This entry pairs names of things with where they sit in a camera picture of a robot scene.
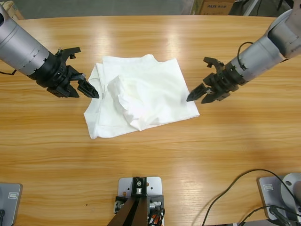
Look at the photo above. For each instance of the black corner bracket with bolt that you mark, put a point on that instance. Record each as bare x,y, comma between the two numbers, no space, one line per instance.
160,201
118,205

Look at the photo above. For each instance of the black metal frame leg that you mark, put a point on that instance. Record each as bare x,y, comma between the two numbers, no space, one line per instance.
283,7

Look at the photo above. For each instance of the wooden crate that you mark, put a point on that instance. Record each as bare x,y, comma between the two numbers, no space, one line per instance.
14,10

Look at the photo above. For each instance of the wrist black camera bracket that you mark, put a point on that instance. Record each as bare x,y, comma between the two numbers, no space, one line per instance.
70,50
211,61

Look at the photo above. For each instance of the arm grey base plate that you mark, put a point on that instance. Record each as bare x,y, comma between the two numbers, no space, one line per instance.
268,197
9,212

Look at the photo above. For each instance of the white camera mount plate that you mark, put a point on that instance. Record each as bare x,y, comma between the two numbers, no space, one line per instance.
155,186

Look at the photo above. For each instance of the AUX cardboard box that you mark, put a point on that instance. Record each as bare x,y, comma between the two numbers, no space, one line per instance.
216,9

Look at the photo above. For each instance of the dark camera post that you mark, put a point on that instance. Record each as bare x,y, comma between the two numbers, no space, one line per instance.
136,212

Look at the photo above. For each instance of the white t-shirt with black logo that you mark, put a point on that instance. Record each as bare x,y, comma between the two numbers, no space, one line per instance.
152,94

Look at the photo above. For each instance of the grey metal frame leg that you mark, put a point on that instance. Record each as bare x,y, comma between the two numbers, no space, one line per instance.
252,7

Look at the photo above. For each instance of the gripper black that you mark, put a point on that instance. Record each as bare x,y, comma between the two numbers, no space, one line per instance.
225,80
54,73

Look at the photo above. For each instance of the black plug at base plate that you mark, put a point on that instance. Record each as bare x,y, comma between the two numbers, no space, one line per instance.
2,214

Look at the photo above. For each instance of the patterned cardboard box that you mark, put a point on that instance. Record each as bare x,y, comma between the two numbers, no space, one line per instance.
196,8

